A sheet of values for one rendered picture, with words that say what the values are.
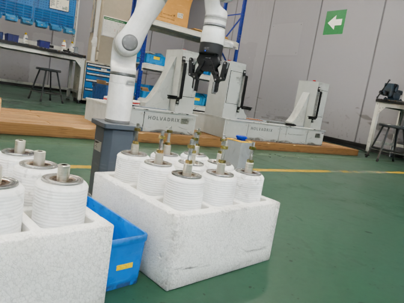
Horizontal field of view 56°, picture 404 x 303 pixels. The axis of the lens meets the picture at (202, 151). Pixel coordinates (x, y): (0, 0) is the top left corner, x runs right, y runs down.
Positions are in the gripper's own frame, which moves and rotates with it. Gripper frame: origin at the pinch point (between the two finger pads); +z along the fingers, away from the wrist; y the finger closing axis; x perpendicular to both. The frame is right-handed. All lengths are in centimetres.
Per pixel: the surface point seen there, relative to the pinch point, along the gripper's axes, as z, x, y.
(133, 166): 24.5, -26.0, -4.7
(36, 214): 28, -64, 4
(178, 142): 45, 165, -103
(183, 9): -126, 424, -283
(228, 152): 20.5, 12.1, 6.8
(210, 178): 22.8, -23.7, 18.1
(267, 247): 43, -5, 31
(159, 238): 36, -38, 15
